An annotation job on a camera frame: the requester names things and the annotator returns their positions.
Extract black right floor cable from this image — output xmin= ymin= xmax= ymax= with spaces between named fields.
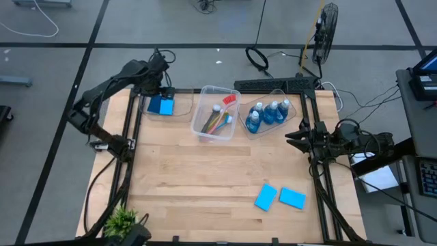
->
xmin=333 ymin=160 xmax=437 ymax=223

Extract black aluminium table frame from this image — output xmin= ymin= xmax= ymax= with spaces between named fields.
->
xmin=80 ymin=87 xmax=368 ymax=245

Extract white floor cable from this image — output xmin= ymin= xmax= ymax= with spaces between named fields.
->
xmin=0 ymin=0 xmax=59 ymax=38

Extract lime green dish brush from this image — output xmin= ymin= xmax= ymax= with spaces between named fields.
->
xmin=206 ymin=111 xmax=229 ymax=134

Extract black hanging cable with coil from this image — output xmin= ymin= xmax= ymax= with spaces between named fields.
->
xmin=244 ymin=0 xmax=270 ymax=79

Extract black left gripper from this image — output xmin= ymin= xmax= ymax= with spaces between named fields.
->
xmin=139 ymin=56 xmax=176 ymax=100

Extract black perforated crossbeam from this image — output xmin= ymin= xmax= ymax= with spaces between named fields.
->
xmin=234 ymin=77 xmax=320 ymax=94

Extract black caster wheel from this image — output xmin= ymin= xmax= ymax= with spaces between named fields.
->
xmin=0 ymin=105 xmax=14 ymax=124

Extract gray cart base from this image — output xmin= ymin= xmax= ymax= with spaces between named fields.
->
xmin=12 ymin=0 xmax=73 ymax=8

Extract deep clear plastic tub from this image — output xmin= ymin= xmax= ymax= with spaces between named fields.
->
xmin=190 ymin=85 xmax=242 ymax=142

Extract white cable loop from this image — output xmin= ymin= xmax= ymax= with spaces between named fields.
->
xmin=320 ymin=81 xmax=344 ymax=113

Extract white paper sheet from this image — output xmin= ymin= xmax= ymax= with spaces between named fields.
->
xmin=350 ymin=148 xmax=400 ymax=194

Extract laptop with blue screen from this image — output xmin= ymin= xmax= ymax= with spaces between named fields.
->
xmin=411 ymin=49 xmax=437 ymax=78

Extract black floor cable bundle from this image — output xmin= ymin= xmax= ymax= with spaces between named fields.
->
xmin=189 ymin=0 xmax=219 ymax=14

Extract gray side desk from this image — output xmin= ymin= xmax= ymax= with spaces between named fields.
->
xmin=395 ymin=68 xmax=437 ymax=244

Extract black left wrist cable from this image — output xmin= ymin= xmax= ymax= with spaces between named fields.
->
xmin=153 ymin=49 xmax=177 ymax=88

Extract black box device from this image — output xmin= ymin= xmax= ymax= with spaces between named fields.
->
xmin=408 ymin=73 xmax=437 ymax=102

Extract yellow hanging cable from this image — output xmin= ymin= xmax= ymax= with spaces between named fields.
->
xmin=299 ymin=0 xmax=325 ymax=75

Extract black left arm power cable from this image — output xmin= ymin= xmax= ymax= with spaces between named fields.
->
xmin=83 ymin=159 xmax=115 ymax=235

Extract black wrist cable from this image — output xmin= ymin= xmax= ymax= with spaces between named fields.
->
xmin=153 ymin=49 xmax=177 ymax=88
xmin=335 ymin=118 xmax=359 ymax=137

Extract black device with cable loop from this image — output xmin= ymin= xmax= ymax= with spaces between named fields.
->
xmin=117 ymin=213 xmax=153 ymax=246

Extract clear plastic bin with handles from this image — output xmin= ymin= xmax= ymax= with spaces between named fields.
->
xmin=238 ymin=88 xmax=298 ymax=141

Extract shallow clear plastic bin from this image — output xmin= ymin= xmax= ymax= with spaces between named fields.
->
xmin=138 ymin=85 xmax=195 ymax=123

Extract blue kitchen sponge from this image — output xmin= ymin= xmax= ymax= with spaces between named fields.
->
xmin=253 ymin=183 xmax=279 ymax=212
xmin=279 ymin=187 xmax=307 ymax=210
xmin=159 ymin=98 xmax=175 ymax=116
xmin=146 ymin=94 xmax=164 ymax=115

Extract blue dish brush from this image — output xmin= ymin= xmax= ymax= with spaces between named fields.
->
xmin=210 ymin=115 xmax=234 ymax=135

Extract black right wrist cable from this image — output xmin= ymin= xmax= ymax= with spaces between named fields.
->
xmin=335 ymin=118 xmax=359 ymax=137

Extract gray furniture foot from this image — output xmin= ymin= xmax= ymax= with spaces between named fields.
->
xmin=0 ymin=74 xmax=33 ymax=88

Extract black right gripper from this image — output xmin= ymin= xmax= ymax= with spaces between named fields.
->
xmin=285 ymin=121 xmax=341 ymax=159

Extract black keyboard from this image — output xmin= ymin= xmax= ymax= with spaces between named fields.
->
xmin=414 ymin=159 xmax=437 ymax=199

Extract black floor fan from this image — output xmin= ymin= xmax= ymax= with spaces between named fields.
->
xmin=311 ymin=2 xmax=339 ymax=66

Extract small green plant white pot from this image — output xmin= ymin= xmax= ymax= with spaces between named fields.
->
xmin=103 ymin=204 xmax=140 ymax=240

